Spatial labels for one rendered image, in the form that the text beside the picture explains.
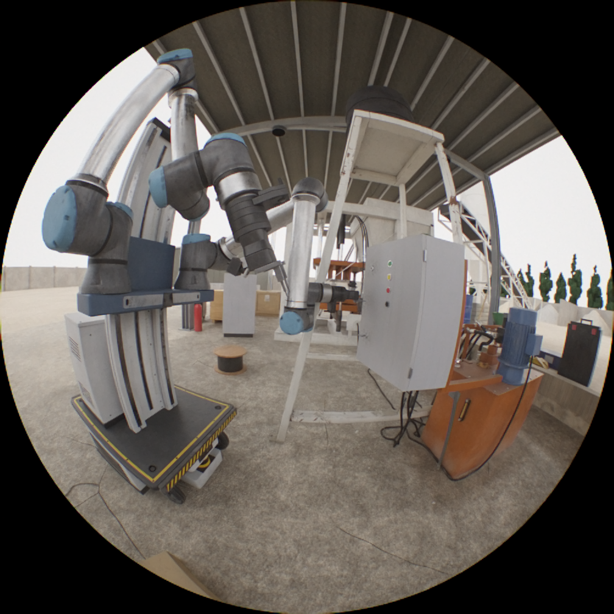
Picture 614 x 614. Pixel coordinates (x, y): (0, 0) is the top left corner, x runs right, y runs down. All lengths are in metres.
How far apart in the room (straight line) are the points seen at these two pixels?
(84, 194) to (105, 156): 0.11
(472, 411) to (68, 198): 1.69
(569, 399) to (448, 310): 2.26
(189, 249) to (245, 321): 2.91
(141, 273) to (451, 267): 1.23
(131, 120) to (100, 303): 0.51
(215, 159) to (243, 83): 4.42
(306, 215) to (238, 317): 3.13
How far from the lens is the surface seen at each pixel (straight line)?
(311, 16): 4.23
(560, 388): 2.84
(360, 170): 2.56
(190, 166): 0.43
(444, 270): 0.82
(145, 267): 0.94
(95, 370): 1.09
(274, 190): 0.38
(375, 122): 1.86
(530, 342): 1.32
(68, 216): 0.55
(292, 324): 0.73
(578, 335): 2.97
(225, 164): 0.41
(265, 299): 6.36
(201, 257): 0.98
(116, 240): 0.68
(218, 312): 4.99
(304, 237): 0.75
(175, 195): 0.45
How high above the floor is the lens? 1.02
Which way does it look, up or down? 6 degrees down
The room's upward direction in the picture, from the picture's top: 4 degrees clockwise
